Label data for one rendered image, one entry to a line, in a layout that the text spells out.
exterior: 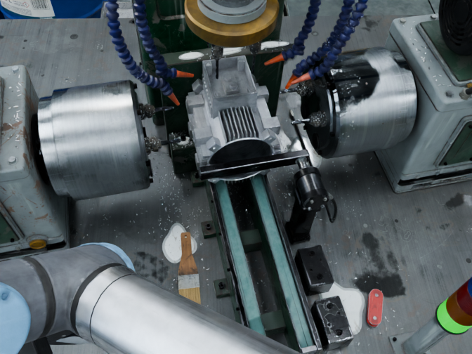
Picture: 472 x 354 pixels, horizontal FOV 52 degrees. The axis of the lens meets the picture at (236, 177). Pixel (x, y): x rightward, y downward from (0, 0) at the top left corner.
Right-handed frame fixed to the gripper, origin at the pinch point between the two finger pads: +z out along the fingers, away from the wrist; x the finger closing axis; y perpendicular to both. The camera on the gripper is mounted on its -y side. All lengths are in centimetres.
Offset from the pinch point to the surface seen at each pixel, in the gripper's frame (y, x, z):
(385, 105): 38, -54, 34
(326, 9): 212, -50, 166
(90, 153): 37.3, -0.1, -0.5
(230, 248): 20.5, -10.4, 30.4
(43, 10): 187, 64, 45
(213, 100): 45, -24, 12
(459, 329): -10, -47, 38
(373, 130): 35, -49, 37
